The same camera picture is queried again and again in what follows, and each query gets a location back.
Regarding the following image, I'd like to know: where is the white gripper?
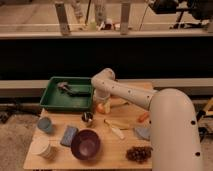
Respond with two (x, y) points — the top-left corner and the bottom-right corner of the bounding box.
(93, 90), (110, 114)

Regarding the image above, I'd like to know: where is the yellow red apple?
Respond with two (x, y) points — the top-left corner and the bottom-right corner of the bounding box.
(96, 103), (105, 114)

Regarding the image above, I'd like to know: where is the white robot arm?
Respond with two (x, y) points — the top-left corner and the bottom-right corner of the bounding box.
(91, 68), (204, 171)

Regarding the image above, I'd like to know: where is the purple bowl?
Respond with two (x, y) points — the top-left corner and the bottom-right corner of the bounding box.
(71, 129), (101, 160)

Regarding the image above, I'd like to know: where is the small metal cup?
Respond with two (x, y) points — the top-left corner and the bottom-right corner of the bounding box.
(81, 112), (93, 127)

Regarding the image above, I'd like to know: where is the green plastic tray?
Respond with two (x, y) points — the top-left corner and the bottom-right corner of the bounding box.
(40, 76), (94, 112)

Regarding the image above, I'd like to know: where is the grey tool in tray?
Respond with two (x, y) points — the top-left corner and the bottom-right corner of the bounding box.
(57, 82), (91, 97)

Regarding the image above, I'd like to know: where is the wooden spoon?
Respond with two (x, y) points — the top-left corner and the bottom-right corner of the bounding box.
(104, 119), (131, 130)

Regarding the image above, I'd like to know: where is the blue sponge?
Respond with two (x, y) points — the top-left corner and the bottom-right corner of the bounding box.
(60, 126), (78, 147)

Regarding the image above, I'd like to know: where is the orange carrot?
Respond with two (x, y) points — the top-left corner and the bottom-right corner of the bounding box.
(138, 112), (149, 123)

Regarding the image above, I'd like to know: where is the blue grey cloth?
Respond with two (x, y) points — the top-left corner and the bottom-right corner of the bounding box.
(134, 127), (150, 141)

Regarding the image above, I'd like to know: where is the blue small cup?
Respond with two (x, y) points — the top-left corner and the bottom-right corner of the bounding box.
(37, 117), (53, 134)

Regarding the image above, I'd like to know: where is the dark grape bunch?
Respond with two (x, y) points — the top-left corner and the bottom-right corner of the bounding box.
(126, 146), (152, 163)

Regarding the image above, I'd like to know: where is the black camera on stand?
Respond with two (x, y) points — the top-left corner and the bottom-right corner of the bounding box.
(148, 0), (213, 29)

